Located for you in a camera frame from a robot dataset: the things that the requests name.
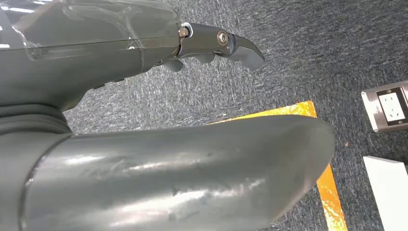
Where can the white low box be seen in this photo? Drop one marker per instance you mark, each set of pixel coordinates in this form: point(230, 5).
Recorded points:
point(390, 194)

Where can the yellow floor tape square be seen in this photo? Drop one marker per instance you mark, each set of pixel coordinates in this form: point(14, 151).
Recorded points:
point(331, 204)

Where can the metal floor socket box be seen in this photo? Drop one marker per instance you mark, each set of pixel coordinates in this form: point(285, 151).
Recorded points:
point(387, 106)

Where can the robot left arm ribbed sleeve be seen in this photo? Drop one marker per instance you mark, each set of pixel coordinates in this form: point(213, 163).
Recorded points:
point(28, 121)

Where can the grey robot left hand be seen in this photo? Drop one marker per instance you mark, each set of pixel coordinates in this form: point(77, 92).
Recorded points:
point(95, 63)

